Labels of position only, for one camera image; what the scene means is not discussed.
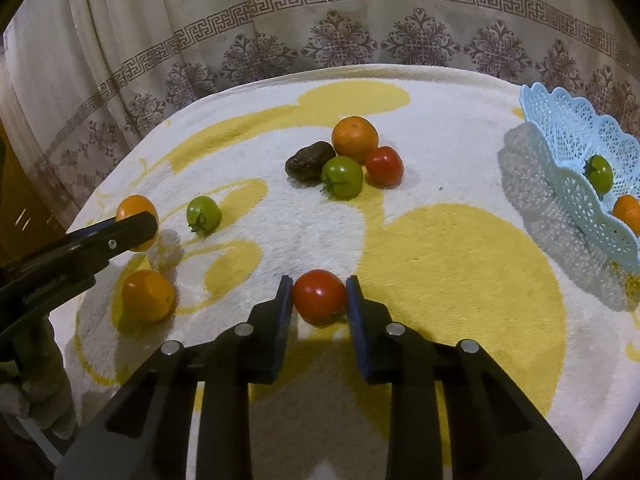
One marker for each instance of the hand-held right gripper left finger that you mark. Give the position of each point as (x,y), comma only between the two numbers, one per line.
(286,305)

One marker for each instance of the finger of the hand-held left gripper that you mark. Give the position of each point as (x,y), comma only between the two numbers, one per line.
(120,232)
(30,312)

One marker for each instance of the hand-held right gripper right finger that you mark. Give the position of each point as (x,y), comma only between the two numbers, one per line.
(356,320)

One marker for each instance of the orange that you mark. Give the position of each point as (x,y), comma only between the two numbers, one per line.
(354,135)
(148,295)
(628,214)
(132,206)

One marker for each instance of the red tomato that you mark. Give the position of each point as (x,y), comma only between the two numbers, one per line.
(384,166)
(320,295)

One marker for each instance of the green tomato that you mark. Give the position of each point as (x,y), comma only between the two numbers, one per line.
(203,214)
(599,174)
(343,176)

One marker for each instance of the dark brown fruit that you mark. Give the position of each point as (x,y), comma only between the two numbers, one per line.
(307,161)

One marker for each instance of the light blue lattice basket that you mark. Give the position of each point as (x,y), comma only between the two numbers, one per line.
(570,130)

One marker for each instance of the person's left hand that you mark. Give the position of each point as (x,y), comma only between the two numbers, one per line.
(45,385)

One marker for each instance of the wooden door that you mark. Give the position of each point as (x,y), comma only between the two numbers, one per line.
(20,200)

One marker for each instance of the white yellow printed blanket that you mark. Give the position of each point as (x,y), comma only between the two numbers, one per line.
(450,260)

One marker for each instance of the beige patterned curtain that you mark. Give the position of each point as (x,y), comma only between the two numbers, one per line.
(200,10)

